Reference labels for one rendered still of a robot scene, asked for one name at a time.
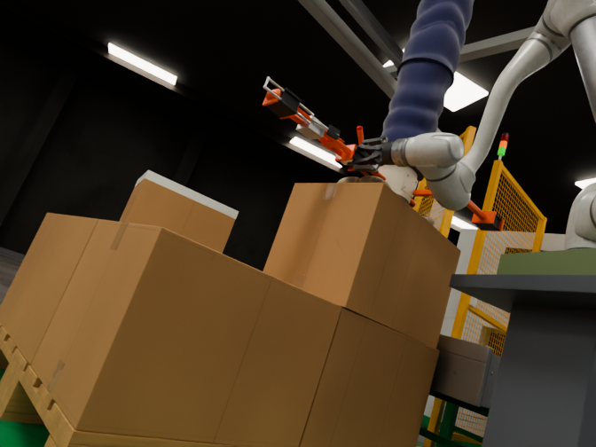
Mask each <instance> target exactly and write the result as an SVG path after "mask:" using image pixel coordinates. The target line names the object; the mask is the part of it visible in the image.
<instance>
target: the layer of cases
mask: <svg viewBox="0 0 596 447"><path fill-rule="evenodd" d="M0 323H1V324H2V326H3V327H4V329H5V330H6V332H7V333H8V334H9V335H10V337H11V338H12V340H13V341H14V343H15V344H16V346H17V347H18V349H19V350H20V352H21V353H22V355H23V356H24V358H25V359H26V360H27V361H28V363H29V364H30V365H31V367H32V368H33V370H34V371H35V373H36V375H37V376H38V378H39V379H40V380H41V382H42V383H43V385H44V386H45V387H46V388H47V390H48V391H49V393H50V394H51V396H52V397H53V399H54V400H55V402H56V403H57V405H58V406H59V408H60V409H61V411H63V413H64V414H65V416H66V417H67V419H68V420H69V422H70V423H71V425H72V426H73V427H74V429H75V430H82V431H90V432H100V433H109V434H119V435H137V436H146V437H156V438H165V439H175V440H185V441H194V442H203V443H221V444H230V445H240V446H249V447H416V443H417V440H418V436H419V432H420V426H421V422H422V419H423V416H424V412H425V409H426V405H427V399H428V395H429V391H430V388H431V384H432V380H433V377H434V373H435V367H436V363H437V359H438V356H439V352H440V351H439V350H438V349H434V348H432V347H430V346H428V345H426V344H424V343H422V342H420V341H416V340H414V339H413V338H410V337H408V336H406V335H404V334H401V333H399V332H397V331H394V330H392V329H390V328H388V327H386V326H384V325H381V324H379V323H376V322H374V321H372V320H371V319H368V318H365V317H363V316H360V315H358V314H357V313H355V312H352V311H350V310H347V309H344V308H343V307H341V306H339V305H336V304H334V303H332V302H329V301H327V300H325V299H323V298H321V297H318V296H316V295H314V294H311V293H309V292H307V291H305V290H302V289H300V288H299V287H297V286H293V285H291V284H289V283H286V282H285V281H283V280H281V279H278V278H275V277H273V276H271V275H269V274H267V273H265V272H263V271H259V270H258V269H256V268H253V267H251V266H249V265H247V264H244V263H242V262H240V261H237V260H235V259H233V258H231V257H229V256H227V255H224V254H221V253H219V252H217V251H215V250H214V249H211V248H209V247H206V246H203V245H201V244H200V243H198V242H195V241H193V240H191V239H188V238H186V237H184V236H182V235H179V234H177V233H175V232H173V231H170V230H168V229H166V228H163V227H158V226H151V225H144V224H137V223H124V222H116V221H109V220H102V219H95V218H88V217H81V216H68V215H61V214H53V213H47V214H46V216H45V218H44V219H43V222H42V224H41V226H40V228H39V230H38V232H37V234H36V235H35V238H34V240H33V242H32V244H31V246H30V248H29V250H28V251H27V254H26V256H25V258H24V260H23V262H22V264H21V266H20V268H19V270H18V272H17V274H16V276H15V278H14V280H13V282H12V284H11V286H10V288H9V290H8V292H7V294H6V296H5V297H4V300H3V302H2V304H1V306H0Z"/></svg>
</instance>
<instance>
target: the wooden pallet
mask: <svg viewBox="0 0 596 447"><path fill-rule="evenodd" d="M0 368H3V369H6V370H5V372H4V376H3V378H2V379H1V381H0V420H5V421H15V422H24V423H33V424H42V425H45V426H46V427H47V429H48V431H49V432H50V435H49V437H48V439H47V441H46V444H45V445H44V447H249V446H240V445H230V444H221V443H203V442H194V441H185V440H175V439H165V438H156V437H146V436H137V435H119V434H109V433H100V432H90V431H82V430H75V429H74V427H73V426H72V425H71V423H70V422H69V420H68V419H67V417H66V416H65V414H64V413H63V411H61V409H60V408H59V406H58V405H57V403H56V402H55V400H54V399H53V397H52V396H51V394H50V393H49V391H48V390H47V388H46V387H45V386H44V385H43V383H42V382H41V380H40V379H39V378H38V376H37V375H36V373H35V371H34V370H33V368H32V367H31V365H30V364H29V363H28V361H27V360H26V359H25V358H24V356H23V355H22V353H21V352H20V350H19V349H18V347H17V346H16V344H15V343H14V341H13V340H12V338H11V337H10V335H9V334H8V333H7V332H6V330H5V329H4V327H3V326H2V324H1V323H0Z"/></svg>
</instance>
